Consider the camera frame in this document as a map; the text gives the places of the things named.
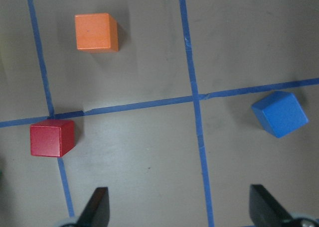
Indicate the blue wooden block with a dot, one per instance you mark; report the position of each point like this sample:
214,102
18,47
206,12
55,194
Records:
280,113

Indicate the red wooden block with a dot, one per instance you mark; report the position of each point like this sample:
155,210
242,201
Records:
52,138

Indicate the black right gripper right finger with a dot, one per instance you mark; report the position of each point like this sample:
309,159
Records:
265,210

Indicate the orange wooden block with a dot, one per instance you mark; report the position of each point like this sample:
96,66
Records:
96,33

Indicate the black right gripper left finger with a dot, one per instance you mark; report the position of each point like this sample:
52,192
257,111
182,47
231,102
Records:
97,211

